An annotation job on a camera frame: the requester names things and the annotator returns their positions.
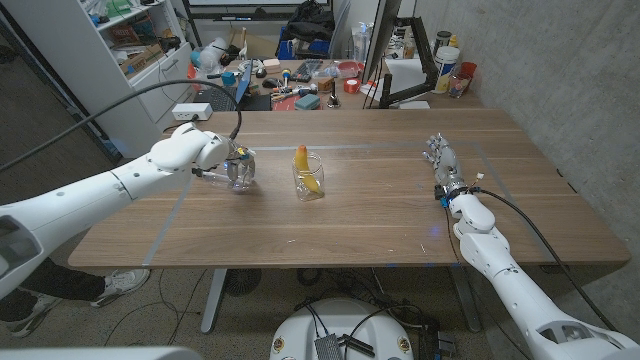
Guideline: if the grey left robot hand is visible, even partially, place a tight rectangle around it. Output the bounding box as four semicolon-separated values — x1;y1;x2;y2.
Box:
222;142;257;190

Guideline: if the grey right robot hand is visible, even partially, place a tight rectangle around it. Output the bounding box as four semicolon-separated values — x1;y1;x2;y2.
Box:
422;132;469;197

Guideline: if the yellow banana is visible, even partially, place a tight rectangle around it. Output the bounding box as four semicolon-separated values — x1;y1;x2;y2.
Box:
293;144;324;196

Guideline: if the glass jar with banana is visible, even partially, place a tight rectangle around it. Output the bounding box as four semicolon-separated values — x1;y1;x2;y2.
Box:
291;152;326;202

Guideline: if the clear sanitizer bottle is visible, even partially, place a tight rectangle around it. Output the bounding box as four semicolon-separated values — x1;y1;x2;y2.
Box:
352;22;374;64

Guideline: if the black laptop blue lid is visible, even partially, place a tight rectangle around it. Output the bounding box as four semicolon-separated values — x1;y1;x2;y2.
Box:
192;62;254;112

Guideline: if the white power strip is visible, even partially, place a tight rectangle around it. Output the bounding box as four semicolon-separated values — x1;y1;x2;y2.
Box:
171;102;214;122

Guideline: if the teal rectangular box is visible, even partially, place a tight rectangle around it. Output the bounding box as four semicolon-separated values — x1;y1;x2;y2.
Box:
293;93;322;111

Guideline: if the tall white lidded container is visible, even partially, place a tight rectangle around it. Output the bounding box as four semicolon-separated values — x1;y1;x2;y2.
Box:
432;45;461;95

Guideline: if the black round fan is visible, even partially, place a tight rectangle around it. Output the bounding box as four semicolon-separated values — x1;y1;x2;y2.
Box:
223;268;263;296

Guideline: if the blue bin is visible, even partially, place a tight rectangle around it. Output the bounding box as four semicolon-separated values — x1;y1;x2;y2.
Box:
277;38;331;60

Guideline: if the dark lidded jar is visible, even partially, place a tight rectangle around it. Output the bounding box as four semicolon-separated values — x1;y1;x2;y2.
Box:
433;30;453;54

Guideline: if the red bowl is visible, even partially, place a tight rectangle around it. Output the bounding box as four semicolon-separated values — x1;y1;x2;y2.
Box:
337;60;366;79

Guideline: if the grey metal table leg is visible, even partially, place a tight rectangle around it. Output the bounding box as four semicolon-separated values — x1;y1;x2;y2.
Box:
199;268;229;335
448;267;484;334

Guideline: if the black monitor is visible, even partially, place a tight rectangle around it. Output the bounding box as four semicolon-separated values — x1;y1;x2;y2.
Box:
360;0;404;84

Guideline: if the cardboard box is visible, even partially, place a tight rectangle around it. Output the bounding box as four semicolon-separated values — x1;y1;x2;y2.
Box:
118;43;166;76

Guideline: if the black bag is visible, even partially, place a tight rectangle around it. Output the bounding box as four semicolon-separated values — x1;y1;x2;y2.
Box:
277;0;336;44

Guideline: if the white sneaker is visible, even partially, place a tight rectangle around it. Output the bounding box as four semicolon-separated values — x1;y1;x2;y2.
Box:
89;268;151;309
4;293;64;339

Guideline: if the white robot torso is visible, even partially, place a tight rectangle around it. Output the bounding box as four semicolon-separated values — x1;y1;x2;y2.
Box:
269;298;415;360

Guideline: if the grey perforated module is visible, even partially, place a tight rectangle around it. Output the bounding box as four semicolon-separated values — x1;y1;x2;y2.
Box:
313;333;346;360

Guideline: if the white shelf cabinet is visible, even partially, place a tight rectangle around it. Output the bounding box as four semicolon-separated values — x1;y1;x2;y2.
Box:
0;0;196;159

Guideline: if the black trouser leg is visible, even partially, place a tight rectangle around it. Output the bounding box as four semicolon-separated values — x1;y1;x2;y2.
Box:
0;257;107;324

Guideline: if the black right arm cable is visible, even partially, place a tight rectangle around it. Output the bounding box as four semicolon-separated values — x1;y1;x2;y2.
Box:
472;187;619;331

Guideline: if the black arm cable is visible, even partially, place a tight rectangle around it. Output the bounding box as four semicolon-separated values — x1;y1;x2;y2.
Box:
472;187;619;331
0;78;244;171

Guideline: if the whiteboard with black frame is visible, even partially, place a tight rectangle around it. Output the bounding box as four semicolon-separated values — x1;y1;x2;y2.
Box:
182;0;334;22

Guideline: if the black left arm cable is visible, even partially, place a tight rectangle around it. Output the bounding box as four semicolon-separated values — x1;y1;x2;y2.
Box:
0;78;244;171

